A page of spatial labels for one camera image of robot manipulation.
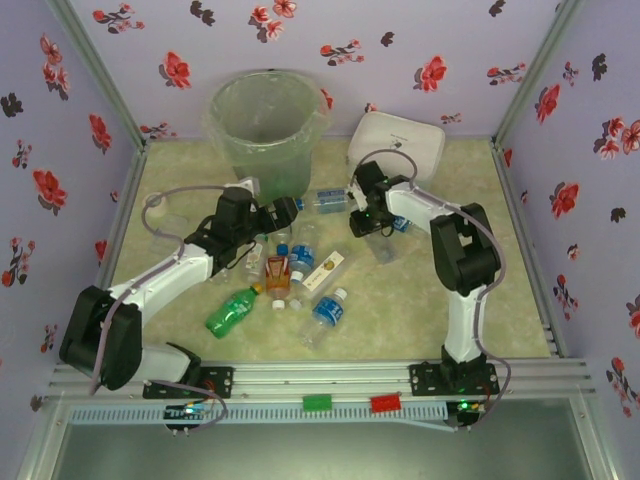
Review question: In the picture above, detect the crushed clear bottle blue label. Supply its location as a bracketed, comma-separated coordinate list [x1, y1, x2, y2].
[362, 214, 417, 265]

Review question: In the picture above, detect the clear bottle yellow label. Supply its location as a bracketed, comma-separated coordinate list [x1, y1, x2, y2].
[242, 234, 267, 282]

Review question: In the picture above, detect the soda water bottle blue cap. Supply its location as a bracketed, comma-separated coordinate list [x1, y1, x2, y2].
[294, 186, 350, 215]

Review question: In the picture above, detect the clear bottle blue cap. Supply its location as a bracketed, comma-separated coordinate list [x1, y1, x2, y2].
[272, 227, 295, 257]

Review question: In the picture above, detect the orange tea bottle white cap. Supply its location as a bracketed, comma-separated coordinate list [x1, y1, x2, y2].
[263, 253, 295, 311]

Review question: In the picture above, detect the blue label water bottle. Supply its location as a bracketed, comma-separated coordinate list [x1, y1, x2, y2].
[287, 223, 319, 282]
[298, 287, 349, 350]

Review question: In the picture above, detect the green plastic bottle yellow cap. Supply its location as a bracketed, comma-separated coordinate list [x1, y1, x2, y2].
[204, 282, 265, 341]

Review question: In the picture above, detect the green translucent trash bin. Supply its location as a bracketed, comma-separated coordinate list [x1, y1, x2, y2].
[202, 71, 332, 206]

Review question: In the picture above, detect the beige tape roll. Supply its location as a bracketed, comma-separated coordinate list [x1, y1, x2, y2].
[142, 191, 170, 217]

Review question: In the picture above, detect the white zip case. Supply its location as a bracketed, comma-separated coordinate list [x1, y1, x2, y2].
[346, 110, 447, 186]

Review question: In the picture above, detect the red block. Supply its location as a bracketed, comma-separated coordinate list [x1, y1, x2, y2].
[370, 394, 403, 414]

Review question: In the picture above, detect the small controller board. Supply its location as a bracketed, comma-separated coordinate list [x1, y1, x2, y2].
[163, 402, 211, 436]
[454, 398, 487, 432]

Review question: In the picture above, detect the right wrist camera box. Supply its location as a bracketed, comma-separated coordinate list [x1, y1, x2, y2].
[347, 182, 370, 211]

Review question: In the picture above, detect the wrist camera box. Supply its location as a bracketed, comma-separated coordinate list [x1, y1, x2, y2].
[233, 176, 262, 202]
[347, 182, 370, 211]

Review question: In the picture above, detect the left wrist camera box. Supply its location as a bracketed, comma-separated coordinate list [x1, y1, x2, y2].
[233, 176, 262, 202]

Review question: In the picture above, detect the grey left arm cable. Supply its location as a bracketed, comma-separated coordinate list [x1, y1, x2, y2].
[89, 185, 241, 434]

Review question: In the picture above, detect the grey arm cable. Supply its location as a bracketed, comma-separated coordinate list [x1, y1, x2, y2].
[355, 151, 512, 432]
[89, 185, 241, 434]

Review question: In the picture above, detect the grey right arm cable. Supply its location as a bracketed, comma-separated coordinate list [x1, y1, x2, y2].
[355, 151, 512, 432]

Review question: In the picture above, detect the aluminium side rail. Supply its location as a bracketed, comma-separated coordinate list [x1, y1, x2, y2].
[97, 142, 150, 289]
[492, 142, 569, 359]

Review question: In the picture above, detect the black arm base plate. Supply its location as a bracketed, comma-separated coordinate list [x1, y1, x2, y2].
[142, 366, 235, 400]
[408, 362, 500, 399]

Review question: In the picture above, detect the aluminium mounting rail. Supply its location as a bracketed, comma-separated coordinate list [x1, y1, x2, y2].
[47, 359, 594, 401]

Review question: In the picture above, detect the grey slotted cable duct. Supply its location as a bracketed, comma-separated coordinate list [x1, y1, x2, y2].
[67, 403, 449, 427]

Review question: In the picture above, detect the aluminium frame post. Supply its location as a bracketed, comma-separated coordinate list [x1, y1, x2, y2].
[47, 0, 150, 150]
[492, 0, 585, 146]

